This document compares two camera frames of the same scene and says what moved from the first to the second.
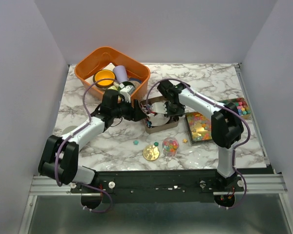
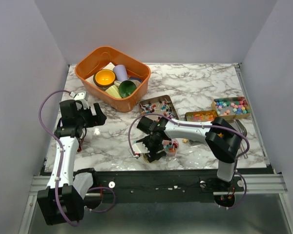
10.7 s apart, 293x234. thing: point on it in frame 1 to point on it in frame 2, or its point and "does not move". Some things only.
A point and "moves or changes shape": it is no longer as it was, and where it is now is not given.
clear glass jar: (170, 146) does not move
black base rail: (158, 186) does not move
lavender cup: (120, 73) does not move
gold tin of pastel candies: (242, 108) does not move
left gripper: (136, 114) to (100, 118)
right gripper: (179, 113) to (152, 156)
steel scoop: (159, 119) moves or changes shape
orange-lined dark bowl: (104, 73) does not move
